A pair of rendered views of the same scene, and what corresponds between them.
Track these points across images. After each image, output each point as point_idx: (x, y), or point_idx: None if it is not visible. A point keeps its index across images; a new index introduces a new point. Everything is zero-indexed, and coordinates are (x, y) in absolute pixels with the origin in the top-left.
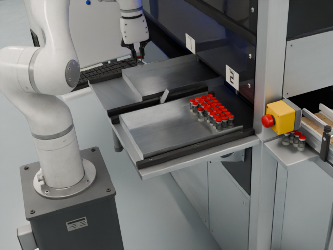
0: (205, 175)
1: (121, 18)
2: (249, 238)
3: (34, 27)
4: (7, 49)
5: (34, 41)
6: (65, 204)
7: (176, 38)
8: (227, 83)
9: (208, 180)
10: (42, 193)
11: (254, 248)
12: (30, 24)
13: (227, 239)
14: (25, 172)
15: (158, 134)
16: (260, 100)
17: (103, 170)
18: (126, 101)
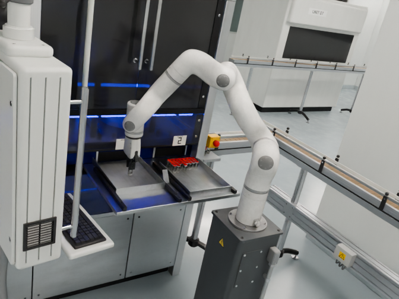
0: (128, 234)
1: (137, 140)
2: (181, 228)
3: (51, 209)
4: (271, 146)
5: (30, 235)
6: (267, 219)
7: (94, 151)
8: (141, 156)
9: (132, 235)
10: (265, 226)
11: (187, 228)
12: (32, 215)
13: (154, 255)
14: (246, 237)
15: (201, 185)
16: (204, 139)
17: (235, 207)
18: (159, 194)
